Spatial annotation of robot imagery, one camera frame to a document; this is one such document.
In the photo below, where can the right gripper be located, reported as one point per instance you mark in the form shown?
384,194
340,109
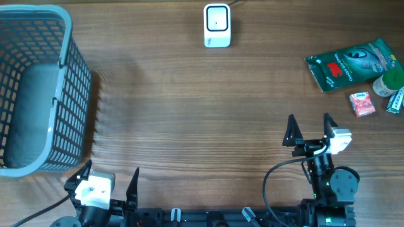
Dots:
308,145

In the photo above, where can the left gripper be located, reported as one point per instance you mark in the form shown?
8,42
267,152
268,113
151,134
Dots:
118,207

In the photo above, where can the green white candy bar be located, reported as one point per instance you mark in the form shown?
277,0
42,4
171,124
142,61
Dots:
395,102

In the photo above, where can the green 3M gloves package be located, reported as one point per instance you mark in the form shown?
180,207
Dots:
352,65

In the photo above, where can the white barcode scanner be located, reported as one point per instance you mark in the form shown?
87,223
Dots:
217,25

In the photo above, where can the grey plastic shopping basket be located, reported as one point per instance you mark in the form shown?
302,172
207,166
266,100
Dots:
45,91

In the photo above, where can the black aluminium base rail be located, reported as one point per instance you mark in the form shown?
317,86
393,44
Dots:
291,216

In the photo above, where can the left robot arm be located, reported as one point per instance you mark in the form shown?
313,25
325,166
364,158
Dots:
89,216

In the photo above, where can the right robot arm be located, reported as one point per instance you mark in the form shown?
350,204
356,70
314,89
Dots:
334,187

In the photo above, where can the green lid plastic jar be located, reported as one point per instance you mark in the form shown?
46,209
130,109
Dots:
390,82

